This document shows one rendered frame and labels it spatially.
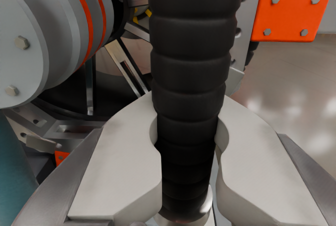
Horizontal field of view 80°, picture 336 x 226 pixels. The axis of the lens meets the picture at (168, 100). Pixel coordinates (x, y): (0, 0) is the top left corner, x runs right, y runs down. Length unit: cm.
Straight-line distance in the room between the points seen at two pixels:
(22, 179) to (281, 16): 46
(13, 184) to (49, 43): 27
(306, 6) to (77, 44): 28
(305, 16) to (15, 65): 33
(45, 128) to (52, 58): 31
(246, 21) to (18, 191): 43
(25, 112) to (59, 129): 7
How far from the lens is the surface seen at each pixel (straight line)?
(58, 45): 20
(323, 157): 154
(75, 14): 22
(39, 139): 48
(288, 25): 34
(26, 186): 43
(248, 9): 31
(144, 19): 81
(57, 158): 50
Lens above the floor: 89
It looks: 31 degrees down
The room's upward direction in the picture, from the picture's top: 1 degrees clockwise
